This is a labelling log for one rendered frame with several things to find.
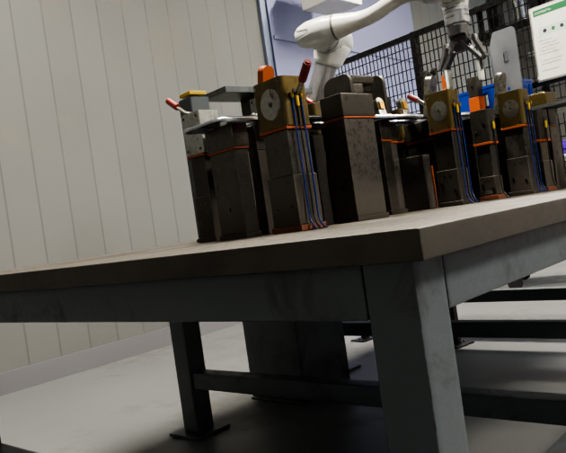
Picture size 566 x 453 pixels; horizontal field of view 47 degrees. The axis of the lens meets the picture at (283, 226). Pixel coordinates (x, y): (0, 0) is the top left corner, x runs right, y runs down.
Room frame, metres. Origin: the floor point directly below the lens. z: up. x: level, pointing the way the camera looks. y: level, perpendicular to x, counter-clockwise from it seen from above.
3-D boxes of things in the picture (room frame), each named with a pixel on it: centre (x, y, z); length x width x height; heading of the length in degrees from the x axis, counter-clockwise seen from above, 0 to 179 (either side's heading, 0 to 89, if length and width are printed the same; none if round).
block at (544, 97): (2.46, -1.02, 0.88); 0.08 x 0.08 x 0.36; 40
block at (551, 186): (2.28, -0.92, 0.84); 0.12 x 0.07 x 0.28; 40
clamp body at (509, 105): (2.18, -0.83, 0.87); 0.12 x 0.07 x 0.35; 40
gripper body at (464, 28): (2.39, -0.73, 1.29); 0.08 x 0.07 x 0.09; 40
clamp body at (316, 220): (1.56, -0.05, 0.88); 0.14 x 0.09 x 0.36; 40
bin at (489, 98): (2.79, -0.96, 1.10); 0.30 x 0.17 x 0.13; 34
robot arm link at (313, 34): (2.68, -0.25, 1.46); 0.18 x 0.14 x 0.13; 60
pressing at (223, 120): (2.07, -0.36, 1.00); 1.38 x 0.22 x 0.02; 130
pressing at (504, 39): (2.55, -0.94, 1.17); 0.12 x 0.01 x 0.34; 40
